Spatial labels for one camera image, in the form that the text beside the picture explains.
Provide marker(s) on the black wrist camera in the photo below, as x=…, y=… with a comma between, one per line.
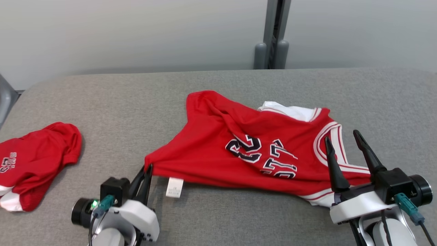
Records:
x=114, y=189
x=392, y=184

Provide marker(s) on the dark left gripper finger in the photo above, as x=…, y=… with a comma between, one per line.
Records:
x=136, y=186
x=146, y=188

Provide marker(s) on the red basketball shorts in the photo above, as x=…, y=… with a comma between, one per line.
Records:
x=37, y=160

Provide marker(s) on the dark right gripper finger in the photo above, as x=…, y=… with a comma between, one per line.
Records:
x=336, y=174
x=370, y=155

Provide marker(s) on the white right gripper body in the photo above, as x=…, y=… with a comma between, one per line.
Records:
x=358, y=206

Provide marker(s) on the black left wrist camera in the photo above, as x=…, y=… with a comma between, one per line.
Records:
x=114, y=189

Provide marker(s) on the grey partition post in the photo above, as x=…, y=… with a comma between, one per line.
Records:
x=271, y=34

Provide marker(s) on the red basketball jersey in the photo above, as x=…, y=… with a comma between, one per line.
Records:
x=211, y=153

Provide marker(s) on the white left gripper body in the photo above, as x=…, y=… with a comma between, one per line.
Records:
x=136, y=218

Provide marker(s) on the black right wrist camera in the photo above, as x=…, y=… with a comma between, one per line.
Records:
x=392, y=184

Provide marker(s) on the grey metal frame leg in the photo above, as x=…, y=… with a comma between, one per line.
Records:
x=5, y=99

